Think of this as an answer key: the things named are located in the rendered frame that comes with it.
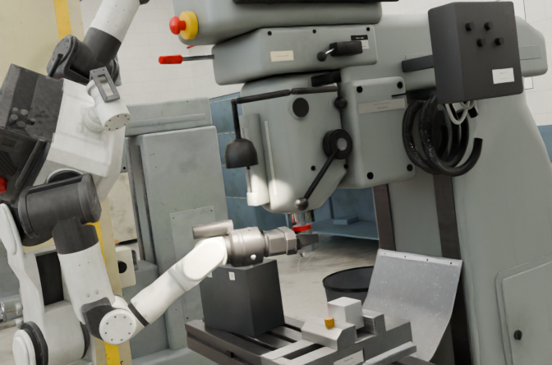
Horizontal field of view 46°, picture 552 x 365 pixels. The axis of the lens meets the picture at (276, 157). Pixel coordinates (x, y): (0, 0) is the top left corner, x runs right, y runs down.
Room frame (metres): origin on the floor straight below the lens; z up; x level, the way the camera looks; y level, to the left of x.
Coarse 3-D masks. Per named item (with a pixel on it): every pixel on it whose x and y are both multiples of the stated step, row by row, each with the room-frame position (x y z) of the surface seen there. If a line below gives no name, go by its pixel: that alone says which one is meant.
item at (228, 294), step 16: (224, 272) 1.79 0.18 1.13; (240, 272) 1.74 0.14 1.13; (256, 272) 1.75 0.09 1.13; (272, 272) 1.79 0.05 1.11; (208, 288) 1.85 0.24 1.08; (224, 288) 1.80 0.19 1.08; (240, 288) 1.75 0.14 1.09; (256, 288) 1.75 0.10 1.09; (272, 288) 1.79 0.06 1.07; (208, 304) 1.86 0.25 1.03; (224, 304) 1.81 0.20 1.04; (240, 304) 1.76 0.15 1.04; (256, 304) 1.74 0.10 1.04; (272, 304) 1.78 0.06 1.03; (208, 320) 1.87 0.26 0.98; (224, 320) 1.81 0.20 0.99; (240, 320) 1.76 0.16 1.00; (256, 320) 1.74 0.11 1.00; (272, 320) 1.78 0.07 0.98
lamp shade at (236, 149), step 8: (232, 144) 1.39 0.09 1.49; (240, 144) 1.39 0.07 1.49; (248, 144) 1.40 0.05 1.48; (232, 152) 1.39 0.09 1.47; (240, 152) 1.38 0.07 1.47; (248, 152) 1.39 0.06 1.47; (256, 152) 1.41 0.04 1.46; (232, 160) 1.39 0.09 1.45; (240, 160) 1.38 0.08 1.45; (248, 160) 1.39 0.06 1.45; (256, 160) 1.40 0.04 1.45; (232, 168) 1.39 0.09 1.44
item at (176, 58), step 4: (160, 56) 1.51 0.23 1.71; (164, 56) 1.51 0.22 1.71; (168, 56) 1.51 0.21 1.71; (172, 56) 1.52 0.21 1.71; (176, 56) 1.52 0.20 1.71; (180, 56) 1.53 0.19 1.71; (184, 56) 1.54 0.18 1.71; (188, 56) 1.54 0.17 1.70; (192, 56) 1.55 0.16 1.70; (196, 56) 1.55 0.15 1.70; (200, 56) 1.56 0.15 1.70; (204, 56) 1.56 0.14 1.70; (208, 56) 1.57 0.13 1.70; (212, 56) 1.58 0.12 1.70; (160, 60) 1.50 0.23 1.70; (164, 60) 1.50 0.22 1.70; (168, 60) 1.51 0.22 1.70; (172, 60) 1.52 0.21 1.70; (176, 60) 1.52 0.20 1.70; (180, 60) 1.52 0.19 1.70; (184, 60) 1.54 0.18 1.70; (188, 60) 1.54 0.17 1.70; (192, 60) 1.55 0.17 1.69; (196, 60) 1.56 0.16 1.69
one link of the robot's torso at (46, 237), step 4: (24, 236) 1.70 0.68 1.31; (28, 236) 1.71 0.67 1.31; (40, 236) 1.74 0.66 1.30; (44, 236) 1.76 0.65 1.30; (48, 236) 1.77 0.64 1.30; (52, 236) 1.78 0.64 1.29; (24, 240) 1.71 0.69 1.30; (28, 240) 1.73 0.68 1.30; (32, 240) 1.74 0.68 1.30; (36, 240) 1.75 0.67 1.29; (40, 240) 1.77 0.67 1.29; (44, 240) 1.78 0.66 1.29; (24, 244) 1.74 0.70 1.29; (28, 244) 1.75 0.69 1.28; (32, 244) 1.76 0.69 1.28; (36, 244) 1.78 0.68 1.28
